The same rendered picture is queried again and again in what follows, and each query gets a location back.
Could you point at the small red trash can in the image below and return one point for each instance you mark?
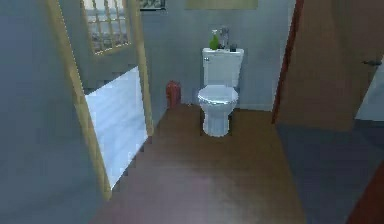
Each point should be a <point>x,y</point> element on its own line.
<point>173,93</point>

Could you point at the white toilet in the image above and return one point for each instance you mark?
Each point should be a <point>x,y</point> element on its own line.
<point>218,100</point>

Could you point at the green spray bottle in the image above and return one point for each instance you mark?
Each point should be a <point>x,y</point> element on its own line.
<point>214,41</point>

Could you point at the small dark cup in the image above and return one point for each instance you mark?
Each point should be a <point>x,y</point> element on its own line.
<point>233,47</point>

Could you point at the clear glass bottle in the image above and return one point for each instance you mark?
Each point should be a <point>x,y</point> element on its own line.
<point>224,36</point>

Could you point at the olive framed picture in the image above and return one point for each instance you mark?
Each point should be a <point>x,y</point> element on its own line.
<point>221,4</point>

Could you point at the dark framed picture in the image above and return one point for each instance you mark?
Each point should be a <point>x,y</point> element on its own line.
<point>152,4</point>

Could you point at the wooden lattice window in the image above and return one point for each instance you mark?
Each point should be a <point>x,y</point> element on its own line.
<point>106,25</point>

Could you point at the brown room door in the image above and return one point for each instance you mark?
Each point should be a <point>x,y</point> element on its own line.
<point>326,60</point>

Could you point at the wooden shower frame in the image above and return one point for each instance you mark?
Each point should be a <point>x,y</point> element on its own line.
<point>80,100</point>

